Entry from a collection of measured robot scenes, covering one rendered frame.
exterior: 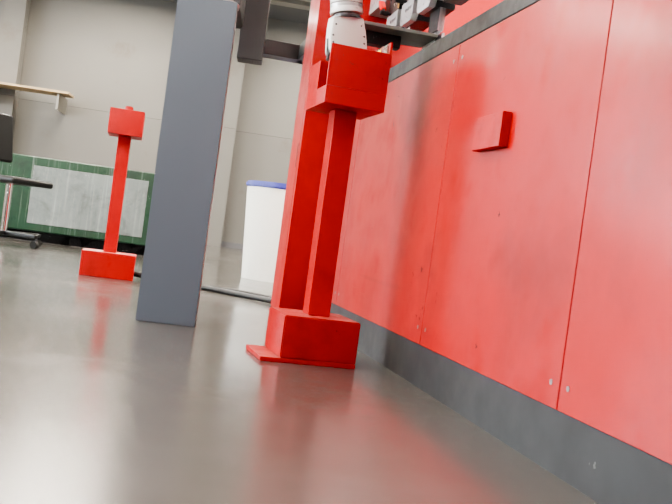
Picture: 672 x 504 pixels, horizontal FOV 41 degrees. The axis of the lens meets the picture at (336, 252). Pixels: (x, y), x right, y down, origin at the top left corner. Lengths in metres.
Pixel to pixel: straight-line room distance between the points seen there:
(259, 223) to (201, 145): 2.93
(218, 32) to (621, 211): 1.71
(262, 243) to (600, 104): 4.31
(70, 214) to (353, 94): 5.08
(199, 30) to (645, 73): 1.70
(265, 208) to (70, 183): 2.05
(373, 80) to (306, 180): 1.43
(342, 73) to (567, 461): 1.20
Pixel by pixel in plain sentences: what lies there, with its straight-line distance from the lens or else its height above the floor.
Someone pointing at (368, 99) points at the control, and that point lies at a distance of 2.28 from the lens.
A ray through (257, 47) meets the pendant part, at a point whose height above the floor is 1.16.
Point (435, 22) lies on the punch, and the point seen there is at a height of 1.05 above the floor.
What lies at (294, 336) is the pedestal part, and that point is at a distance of 2.24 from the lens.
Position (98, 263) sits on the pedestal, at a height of 0.06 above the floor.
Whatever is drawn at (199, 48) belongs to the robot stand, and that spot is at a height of 0.84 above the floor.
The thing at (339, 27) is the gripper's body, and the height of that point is 0.86.
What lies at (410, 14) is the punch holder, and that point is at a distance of 3.14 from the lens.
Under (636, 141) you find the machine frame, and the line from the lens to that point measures 1.37.
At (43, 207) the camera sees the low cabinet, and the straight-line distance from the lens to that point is 7.20.
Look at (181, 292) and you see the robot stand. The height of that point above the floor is 0.10.
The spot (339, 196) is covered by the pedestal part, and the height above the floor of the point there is 0.44.
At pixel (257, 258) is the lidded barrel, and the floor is 0.14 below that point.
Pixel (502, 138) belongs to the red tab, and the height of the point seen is 0.57.
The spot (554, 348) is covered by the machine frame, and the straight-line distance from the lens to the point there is 1.50.
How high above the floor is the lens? 0.32
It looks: 1 degrees down
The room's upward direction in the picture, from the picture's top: 8 degrees clockwise
